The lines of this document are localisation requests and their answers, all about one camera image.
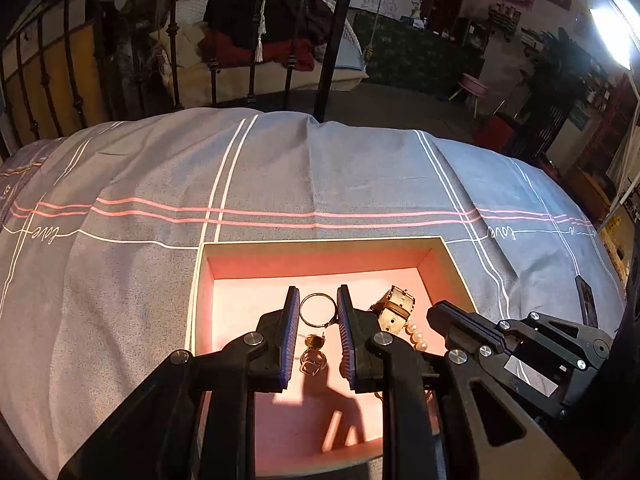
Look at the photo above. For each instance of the gold square earring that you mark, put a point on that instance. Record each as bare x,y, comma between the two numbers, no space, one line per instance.
314,341

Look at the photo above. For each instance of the small wall rack with bottles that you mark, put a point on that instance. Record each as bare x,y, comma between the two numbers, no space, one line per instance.
505,22

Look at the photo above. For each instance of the green patterned counter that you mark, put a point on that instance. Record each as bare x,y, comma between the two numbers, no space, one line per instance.
415,60

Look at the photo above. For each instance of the black garment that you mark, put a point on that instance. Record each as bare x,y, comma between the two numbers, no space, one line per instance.
270,15

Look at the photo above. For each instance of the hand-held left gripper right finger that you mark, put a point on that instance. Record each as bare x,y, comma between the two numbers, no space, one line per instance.
346,340

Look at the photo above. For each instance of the red bin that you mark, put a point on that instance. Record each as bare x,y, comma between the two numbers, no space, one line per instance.
495,132

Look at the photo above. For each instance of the dark red wooden cabinet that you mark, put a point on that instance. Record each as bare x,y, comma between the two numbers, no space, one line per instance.
612,130

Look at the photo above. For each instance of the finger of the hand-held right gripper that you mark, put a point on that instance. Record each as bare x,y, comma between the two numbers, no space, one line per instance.
587,305
460,325

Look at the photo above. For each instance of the dark potted plant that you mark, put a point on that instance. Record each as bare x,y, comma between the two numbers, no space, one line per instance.
555,75

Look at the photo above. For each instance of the grey box with pink inside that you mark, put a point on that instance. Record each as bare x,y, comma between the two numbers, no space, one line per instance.
250,425

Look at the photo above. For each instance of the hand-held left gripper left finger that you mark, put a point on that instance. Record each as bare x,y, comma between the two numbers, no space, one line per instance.
289,340

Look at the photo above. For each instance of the silver hoop earring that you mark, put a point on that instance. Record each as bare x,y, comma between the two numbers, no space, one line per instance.
302,310

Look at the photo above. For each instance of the red garment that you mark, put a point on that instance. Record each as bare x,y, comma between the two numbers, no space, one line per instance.
280,55

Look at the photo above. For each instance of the blue grey striped blanket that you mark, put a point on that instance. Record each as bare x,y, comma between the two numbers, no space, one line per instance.
125,285

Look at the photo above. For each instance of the white floor lamp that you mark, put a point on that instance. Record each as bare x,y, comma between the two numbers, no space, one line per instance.
612,35

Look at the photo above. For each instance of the black iron bed frame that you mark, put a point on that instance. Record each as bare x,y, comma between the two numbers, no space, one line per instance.
332,60

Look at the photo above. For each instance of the wooden crate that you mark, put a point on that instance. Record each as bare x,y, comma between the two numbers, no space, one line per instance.
590,190

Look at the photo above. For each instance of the pink stool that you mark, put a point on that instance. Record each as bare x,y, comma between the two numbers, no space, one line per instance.
475,84

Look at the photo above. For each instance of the cream sofa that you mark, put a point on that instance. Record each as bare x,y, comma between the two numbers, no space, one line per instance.
200,80

